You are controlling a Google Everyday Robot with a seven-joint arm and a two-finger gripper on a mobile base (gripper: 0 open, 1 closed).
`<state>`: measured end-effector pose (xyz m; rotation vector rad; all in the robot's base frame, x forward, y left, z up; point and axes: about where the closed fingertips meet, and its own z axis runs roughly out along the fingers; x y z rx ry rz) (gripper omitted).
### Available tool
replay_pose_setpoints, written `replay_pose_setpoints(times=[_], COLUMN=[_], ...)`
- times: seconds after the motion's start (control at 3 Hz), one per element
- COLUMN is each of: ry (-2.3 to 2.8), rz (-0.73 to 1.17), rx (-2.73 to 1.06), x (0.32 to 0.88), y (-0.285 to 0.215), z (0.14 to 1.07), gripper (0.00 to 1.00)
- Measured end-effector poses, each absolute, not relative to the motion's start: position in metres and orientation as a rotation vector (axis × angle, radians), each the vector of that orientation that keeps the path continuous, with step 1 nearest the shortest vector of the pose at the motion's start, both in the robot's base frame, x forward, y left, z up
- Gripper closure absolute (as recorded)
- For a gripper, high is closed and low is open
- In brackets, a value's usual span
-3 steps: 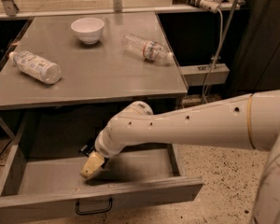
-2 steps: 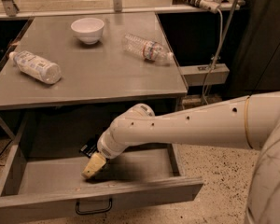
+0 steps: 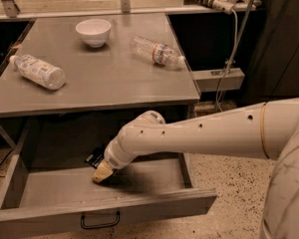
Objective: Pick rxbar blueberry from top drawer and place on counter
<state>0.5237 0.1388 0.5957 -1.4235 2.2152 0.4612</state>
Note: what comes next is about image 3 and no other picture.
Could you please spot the dark blue rxbar wrapper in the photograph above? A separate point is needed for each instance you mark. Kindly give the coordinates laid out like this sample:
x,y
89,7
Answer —
x,y
95,158

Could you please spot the clear plastic water bottle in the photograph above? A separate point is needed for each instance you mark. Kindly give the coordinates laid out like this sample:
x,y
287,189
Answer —
x,y
156,53

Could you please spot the white labelled plastic bottle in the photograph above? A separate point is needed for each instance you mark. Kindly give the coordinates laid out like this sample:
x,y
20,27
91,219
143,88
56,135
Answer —
x,y
39,71

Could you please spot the grey counter cabinet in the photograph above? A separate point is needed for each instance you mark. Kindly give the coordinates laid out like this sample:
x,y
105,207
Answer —
x,y
107,78

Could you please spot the metal shelf rail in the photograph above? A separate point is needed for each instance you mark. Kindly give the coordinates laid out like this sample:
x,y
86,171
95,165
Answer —
x,y
123,4

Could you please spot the white ceramic bowl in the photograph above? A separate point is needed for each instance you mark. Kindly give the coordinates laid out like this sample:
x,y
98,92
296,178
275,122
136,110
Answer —
x,y
94,32

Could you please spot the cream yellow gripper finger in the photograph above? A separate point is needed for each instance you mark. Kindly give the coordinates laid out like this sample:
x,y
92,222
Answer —
x,y
102,172

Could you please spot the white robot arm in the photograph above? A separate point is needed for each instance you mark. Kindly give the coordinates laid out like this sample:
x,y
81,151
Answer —
x,y
264,130

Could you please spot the white power strip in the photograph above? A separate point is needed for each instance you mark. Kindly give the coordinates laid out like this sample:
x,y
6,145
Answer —
x,y
209,0

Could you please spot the black drawer handle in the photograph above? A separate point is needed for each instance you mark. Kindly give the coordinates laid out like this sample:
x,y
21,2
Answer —
x,y
100,221

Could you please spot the grey open drawer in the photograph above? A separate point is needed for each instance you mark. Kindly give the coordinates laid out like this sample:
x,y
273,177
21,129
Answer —
x,y
48,186

